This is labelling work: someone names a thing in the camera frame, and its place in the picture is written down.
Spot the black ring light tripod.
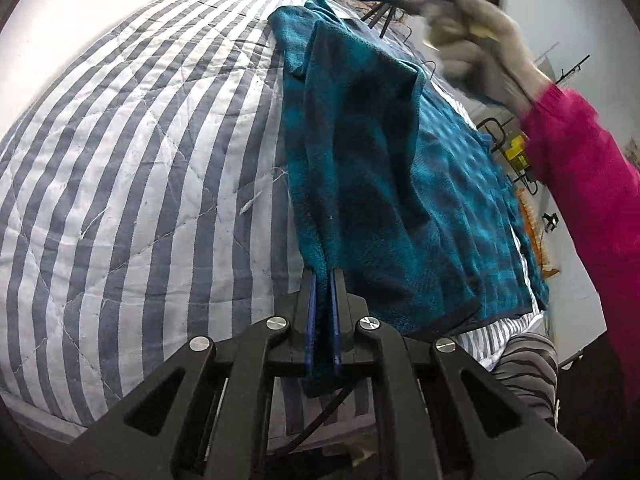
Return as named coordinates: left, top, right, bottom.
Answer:
left=359, top=1, right=401, bottom=40

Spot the small orange striped mattress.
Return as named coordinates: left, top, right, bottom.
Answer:
left=517, top=187, right=561, bottom=281

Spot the person's right hand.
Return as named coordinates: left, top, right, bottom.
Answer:
left=422, top=0, right=554, bottom=114

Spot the person's striped pants leg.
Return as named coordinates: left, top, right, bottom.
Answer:
left=490, top=332, right=559, bottom=431

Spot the teal plaid jacket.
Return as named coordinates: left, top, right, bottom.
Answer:
left=267, top=0, right=551, bottom=399

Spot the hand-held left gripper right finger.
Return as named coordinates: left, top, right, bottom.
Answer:
left=327, top=267, right=588, bottom=480

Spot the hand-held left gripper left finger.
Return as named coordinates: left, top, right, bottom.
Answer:
left=52, top=267, right=321, bottom=480

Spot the striped blue white bed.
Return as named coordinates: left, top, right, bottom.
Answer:
left=0, top=0, right=551, bottom=441

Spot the person's right forearm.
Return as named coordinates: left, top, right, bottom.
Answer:
left=517, top=82, right=640, bottom=411

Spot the yellow box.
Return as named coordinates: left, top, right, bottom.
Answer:
left=505, top=132, right=531, bottom=171

